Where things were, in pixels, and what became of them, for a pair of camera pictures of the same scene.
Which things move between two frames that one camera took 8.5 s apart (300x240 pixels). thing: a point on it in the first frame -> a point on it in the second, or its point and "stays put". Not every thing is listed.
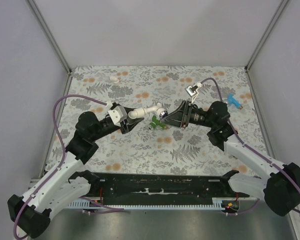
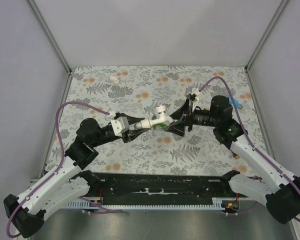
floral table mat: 142,150 stays put
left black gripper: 125,128 -> 132,134
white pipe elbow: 114,79 stays put
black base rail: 164,188 stays put
